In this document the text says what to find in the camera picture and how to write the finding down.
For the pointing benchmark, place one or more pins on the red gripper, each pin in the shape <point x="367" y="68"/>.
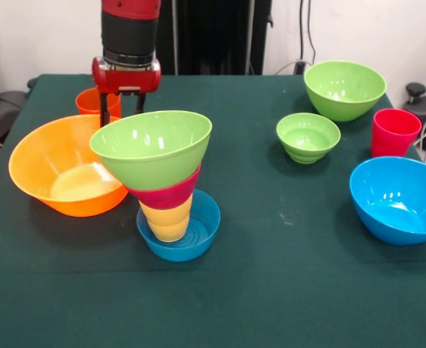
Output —
<point x="125" y="78"/>

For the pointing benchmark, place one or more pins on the large green plastic bowl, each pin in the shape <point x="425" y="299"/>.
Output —
<point x="151" y="170"/>
<point x="345" y="107"/>

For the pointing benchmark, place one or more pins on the large orange plastic bowl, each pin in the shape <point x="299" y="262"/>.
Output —
<point x="35" y="156"/>

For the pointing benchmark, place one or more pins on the small pink plastic bowl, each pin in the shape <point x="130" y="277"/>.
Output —
<point x="162" y="199"/>

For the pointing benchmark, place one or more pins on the small blue plastic bowl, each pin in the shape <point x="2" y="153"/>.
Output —
<point x="209" y="224"/>

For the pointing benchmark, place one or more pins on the orange plastic cup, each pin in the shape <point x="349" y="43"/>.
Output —
<point x="88" y="103"/>

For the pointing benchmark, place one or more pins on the black chair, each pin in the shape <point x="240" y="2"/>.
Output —
<point x="2" y="108"/>

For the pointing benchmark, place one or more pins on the black plug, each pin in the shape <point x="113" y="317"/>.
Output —
<point x="300" y="67"/>

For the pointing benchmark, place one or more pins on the small green plastic bowl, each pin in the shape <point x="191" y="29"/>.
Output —
<point x="307" y="152"/>

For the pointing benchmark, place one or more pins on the dark green table cloth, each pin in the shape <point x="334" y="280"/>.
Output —
<point x="270" y="290"/>

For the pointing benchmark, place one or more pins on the red plastic cup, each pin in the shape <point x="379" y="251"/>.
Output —
<point x="394" y="143"/>

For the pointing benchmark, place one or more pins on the large blue plastic bowl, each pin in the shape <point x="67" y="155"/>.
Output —
<point x="379" y="224"/>

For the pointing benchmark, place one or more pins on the black round knob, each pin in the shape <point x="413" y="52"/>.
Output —
<point x="415" y="88"/>

